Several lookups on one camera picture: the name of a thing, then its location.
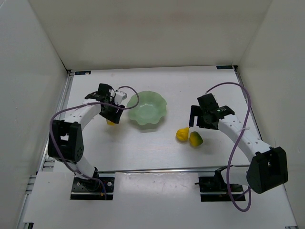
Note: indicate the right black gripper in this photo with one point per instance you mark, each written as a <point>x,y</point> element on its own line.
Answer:
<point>197,114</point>

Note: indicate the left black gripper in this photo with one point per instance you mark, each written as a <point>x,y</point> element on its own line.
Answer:
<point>112,112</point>

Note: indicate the green yellow fake fruit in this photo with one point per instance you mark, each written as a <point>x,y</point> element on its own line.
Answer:
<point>195,139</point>

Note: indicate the yellow fake pear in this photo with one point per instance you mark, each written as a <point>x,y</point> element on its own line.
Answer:
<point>182,135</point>

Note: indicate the yellow fake lemon torn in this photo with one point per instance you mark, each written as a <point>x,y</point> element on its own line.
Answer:
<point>110,123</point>

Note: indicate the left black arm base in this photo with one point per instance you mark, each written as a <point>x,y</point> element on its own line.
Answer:
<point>85,189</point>

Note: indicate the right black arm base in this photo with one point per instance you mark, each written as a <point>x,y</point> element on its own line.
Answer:
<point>214,189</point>

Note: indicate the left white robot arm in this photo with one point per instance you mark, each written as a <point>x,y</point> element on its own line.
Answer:
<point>79,118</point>

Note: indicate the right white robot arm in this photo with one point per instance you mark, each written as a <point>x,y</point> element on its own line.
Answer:
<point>268,165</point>

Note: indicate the green glass fruit bowl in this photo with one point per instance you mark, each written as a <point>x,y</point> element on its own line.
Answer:
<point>150,109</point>

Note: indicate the left blue corner label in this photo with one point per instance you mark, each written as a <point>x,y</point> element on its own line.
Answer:
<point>82,73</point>

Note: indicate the blue corner label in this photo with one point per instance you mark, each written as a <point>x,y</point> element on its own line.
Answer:
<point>82,73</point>
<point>224,67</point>

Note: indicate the right blue corner label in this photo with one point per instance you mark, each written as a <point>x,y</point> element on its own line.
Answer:
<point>224,67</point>

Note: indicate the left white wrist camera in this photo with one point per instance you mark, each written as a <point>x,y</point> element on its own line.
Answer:
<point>119,97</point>

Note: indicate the left aluminium frame rail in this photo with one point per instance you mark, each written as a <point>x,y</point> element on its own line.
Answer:
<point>55,147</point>

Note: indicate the aluminium frame rail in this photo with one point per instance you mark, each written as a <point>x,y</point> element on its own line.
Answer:
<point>250,107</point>
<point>164,170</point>
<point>55,147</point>

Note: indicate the right aluminium frame rail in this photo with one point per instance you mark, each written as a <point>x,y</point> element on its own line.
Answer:
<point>250,107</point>

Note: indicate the front aluminium frame rail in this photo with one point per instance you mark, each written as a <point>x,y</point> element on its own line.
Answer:
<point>164,170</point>

